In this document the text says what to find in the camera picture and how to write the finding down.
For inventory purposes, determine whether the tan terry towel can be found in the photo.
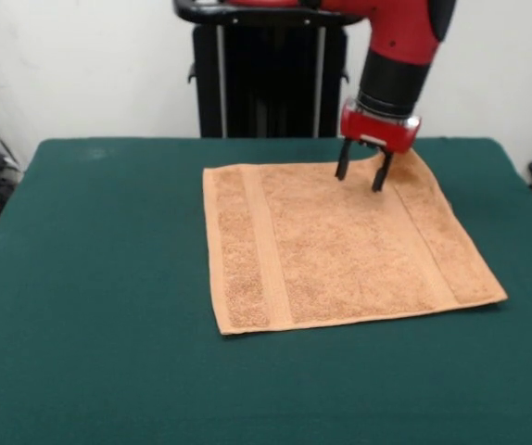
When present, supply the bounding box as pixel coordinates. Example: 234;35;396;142
202;148;509;337

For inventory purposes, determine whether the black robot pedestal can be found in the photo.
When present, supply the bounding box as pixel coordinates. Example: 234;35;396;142
171;0;369;139

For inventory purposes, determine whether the dark green table cloth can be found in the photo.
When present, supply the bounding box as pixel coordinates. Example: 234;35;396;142
0;136;532;445

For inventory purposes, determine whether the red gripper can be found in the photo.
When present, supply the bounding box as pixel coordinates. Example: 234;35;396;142
334;97;424;193

